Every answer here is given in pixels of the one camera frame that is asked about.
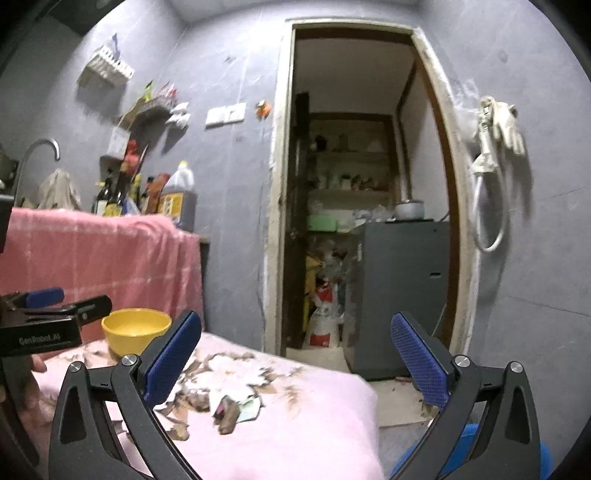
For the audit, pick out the pink checked towel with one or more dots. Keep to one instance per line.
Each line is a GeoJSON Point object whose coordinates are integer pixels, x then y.
{"type": "Point", "coordinates": [138, 261]}

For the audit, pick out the blue plastic bin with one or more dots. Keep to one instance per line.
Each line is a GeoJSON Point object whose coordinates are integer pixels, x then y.
{"type": "Point", "coordinates": [462, 449]}

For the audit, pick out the red white sack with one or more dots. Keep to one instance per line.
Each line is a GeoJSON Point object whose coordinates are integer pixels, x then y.
{"type": "Point", "coordinates": [323, 325]}

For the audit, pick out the white rubber glove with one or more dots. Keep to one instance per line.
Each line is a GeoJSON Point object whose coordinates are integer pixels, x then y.
{"type": "Point", "coordinates": [500, 119]}

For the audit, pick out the left hand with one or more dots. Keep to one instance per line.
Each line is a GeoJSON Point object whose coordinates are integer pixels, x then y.
{"type": "Point", "coordinates": [20, 396]}

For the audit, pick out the white wall switch plate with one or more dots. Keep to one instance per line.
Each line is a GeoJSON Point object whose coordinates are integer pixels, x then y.
{"type": "Point", "coordinates": [225, 115]}

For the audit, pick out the chrome kitchen faucet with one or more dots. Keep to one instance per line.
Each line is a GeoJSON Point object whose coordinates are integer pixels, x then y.
{"type": "Point", "coordinates": [30, 164]}

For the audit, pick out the pink floral tablecloth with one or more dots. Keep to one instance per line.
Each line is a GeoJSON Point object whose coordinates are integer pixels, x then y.
{"type": "Point", "coordinates": [315, 423]}

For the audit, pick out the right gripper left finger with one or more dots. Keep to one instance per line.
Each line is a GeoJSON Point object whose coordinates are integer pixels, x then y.
{"type": "Point", "coordinates": [83, 442]}

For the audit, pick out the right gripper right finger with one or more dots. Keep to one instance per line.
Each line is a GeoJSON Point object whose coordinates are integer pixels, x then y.
{"type": "Point", "coordinates": [499, 400]}

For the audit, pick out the dark grey refrigerator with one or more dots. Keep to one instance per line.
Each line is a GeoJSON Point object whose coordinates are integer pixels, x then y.
{"type": "Point", "coordinates": [392, 268]}

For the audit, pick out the dark sauce bottle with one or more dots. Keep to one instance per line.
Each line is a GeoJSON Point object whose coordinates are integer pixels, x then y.
{"type": "Point", "coordinates": [115, 204]}

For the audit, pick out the white wall rack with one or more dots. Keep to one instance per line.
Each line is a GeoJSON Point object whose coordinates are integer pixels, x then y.
{"type": "Point", "coordinates": [105, 66]}

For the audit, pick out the yellow plastic bowl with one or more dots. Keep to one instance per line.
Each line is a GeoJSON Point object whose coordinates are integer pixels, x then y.
{"type": "Point", "coordinates": [129, 331]}

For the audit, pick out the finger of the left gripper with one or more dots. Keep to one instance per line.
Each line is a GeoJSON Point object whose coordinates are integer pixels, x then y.
{"type": "Point", "coordinates": [39, 298]}
{"type": "Point", "coordinates": [86, 311]}

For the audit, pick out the beige rag at sink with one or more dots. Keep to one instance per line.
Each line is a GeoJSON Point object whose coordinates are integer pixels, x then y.
{"type": "Point", "coordinates": [58, 192]}

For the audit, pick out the large cooking oil jug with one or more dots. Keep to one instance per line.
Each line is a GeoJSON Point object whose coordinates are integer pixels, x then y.
{"type": "Point", "coordinates": [178, 198]}

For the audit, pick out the metal pot on refrigerator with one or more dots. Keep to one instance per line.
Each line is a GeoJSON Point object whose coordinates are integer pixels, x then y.
{"type": "Point", "coordinates": [409, 210]}

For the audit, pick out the green plastic container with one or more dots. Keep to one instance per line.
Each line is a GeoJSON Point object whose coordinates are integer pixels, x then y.
{"type": "Point", "coordinates": [322, 223]}

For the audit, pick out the wall corner shelf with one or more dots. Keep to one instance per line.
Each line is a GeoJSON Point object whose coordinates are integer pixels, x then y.
{"type": "Point", "coordinates": [143, 112]}

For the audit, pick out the orange wall hook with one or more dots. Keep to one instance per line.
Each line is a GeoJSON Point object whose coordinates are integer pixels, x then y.
{"type": "Point", "coordinates": [263, 109]}

